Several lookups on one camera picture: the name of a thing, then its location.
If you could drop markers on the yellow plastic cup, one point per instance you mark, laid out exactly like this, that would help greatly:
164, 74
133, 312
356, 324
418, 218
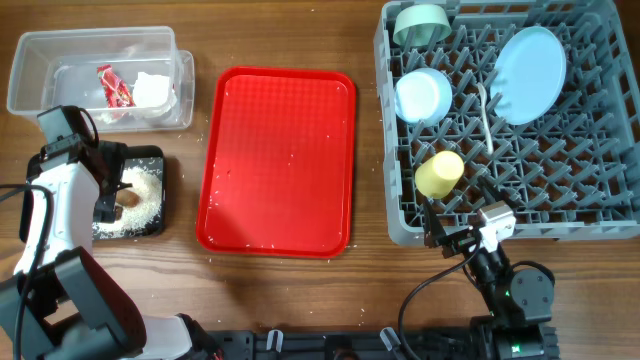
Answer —
438, 176

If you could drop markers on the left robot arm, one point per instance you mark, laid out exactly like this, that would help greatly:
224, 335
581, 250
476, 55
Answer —
60, 303

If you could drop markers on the black waste tray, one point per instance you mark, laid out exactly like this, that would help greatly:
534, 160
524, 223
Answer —
152, 157

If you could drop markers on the red snack wrapper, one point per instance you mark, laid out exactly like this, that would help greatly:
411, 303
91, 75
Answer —
116, 91

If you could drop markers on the grey dishwasher rack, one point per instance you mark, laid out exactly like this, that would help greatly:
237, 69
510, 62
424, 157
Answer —
572, 173

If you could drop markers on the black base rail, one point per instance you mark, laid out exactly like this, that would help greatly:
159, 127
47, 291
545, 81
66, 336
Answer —
447, 343

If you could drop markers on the small light blue bowl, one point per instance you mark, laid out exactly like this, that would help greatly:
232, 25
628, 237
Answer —
423, 95

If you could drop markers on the clear plastic bin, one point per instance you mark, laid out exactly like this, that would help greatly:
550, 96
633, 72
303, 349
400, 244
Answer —
52, 68

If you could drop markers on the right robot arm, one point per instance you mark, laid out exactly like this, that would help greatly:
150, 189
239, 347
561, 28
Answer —
519, 296

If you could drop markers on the brown food chunk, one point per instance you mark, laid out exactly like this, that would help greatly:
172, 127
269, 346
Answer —
118, 212

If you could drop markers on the brown carrot-like food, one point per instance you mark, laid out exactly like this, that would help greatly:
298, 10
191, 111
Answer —
127, 198

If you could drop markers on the white rice pile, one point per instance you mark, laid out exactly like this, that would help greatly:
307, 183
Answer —
145, 218

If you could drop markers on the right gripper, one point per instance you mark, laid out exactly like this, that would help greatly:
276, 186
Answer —
436, 235

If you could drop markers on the mint green bowl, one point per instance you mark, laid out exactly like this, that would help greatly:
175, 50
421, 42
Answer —
418, 24

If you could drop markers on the red serving tray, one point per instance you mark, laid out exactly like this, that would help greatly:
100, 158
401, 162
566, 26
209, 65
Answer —
279, 167

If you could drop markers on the large light blue plate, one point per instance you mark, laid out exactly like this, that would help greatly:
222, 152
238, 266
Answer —
531, 71

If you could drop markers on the white tissue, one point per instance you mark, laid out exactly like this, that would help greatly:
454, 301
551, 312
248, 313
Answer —
153, 94

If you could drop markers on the white plastic spoon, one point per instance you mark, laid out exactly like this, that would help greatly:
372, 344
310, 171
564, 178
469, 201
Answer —
483, 100

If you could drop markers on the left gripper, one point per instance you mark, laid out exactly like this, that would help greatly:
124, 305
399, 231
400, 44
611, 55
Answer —
115, 158

